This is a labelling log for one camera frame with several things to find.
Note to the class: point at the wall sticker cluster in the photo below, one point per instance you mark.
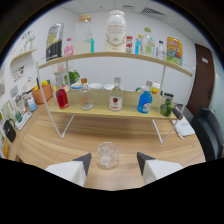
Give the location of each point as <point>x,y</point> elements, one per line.
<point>18,73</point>

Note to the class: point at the clear glass with ice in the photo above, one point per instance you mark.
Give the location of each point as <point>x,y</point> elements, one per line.
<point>107,156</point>

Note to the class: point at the small clear bottle blue cap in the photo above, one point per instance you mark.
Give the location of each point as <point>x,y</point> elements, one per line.
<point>160,51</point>

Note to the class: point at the white-framed wooden shelf rack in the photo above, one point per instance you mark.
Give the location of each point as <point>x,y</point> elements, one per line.
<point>110,108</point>

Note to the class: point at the green leafy plant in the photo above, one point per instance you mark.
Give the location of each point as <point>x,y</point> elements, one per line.
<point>74,76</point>

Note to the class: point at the green cup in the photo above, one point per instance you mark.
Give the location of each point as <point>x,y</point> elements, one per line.
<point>18,116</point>

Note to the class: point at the black chair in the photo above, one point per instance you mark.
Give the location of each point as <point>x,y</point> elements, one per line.
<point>206,133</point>

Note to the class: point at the orange storage basket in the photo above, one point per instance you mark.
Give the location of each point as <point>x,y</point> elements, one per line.
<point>42,95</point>

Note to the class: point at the yellow green snack bag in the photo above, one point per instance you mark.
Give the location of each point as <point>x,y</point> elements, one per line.
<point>174,51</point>

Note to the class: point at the wooden wall shelf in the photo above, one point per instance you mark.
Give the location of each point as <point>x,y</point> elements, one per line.
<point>23,55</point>

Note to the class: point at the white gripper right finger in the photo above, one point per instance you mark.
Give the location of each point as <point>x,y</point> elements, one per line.
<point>156,169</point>

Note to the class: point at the white cloth pouch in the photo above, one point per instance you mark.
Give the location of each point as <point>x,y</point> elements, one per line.
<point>185,128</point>

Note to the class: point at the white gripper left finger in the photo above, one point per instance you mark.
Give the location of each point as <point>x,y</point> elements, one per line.
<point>71,170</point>

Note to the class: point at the red liquid glass bottle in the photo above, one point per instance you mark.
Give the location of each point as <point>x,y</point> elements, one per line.
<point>62,99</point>

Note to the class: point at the dark cylinder muddler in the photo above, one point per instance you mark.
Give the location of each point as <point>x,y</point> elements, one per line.
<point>177,113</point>

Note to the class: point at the glass jar of limes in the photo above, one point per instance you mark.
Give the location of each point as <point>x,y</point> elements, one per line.
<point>166,106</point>

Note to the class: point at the black handbag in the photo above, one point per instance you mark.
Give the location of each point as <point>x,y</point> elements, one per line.
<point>9,131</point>

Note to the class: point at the white milk bottle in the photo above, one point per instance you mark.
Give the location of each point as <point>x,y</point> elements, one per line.
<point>116,31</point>

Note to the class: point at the small pink bottle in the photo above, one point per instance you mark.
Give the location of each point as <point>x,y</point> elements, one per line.
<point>68,49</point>

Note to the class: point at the white tray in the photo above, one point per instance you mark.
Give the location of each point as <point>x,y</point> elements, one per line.
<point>24,120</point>

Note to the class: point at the clear bottle green cap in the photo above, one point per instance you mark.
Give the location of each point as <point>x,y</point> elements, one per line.
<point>147,45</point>

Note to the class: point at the light blue small bottle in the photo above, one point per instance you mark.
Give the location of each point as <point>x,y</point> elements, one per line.
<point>137,46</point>

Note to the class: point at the ceiling air vent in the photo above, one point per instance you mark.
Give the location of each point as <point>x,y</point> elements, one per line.
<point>152,11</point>

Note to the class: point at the red white can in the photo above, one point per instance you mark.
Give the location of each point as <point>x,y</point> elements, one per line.
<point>129,45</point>

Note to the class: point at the yellow cup white lid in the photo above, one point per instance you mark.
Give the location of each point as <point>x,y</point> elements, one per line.
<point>155,88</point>

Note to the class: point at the white figurine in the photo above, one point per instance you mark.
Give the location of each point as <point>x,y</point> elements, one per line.
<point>29,40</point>

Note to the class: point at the clear bottle red label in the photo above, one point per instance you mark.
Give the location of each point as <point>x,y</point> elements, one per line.
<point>116,98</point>

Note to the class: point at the black yellow snack bag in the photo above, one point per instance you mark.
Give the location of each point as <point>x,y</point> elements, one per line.
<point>54,41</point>

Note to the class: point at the blue liquid bottle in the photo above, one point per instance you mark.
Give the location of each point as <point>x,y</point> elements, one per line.
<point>145,101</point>

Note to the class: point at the brown door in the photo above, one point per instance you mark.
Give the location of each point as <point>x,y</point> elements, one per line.
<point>201,80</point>

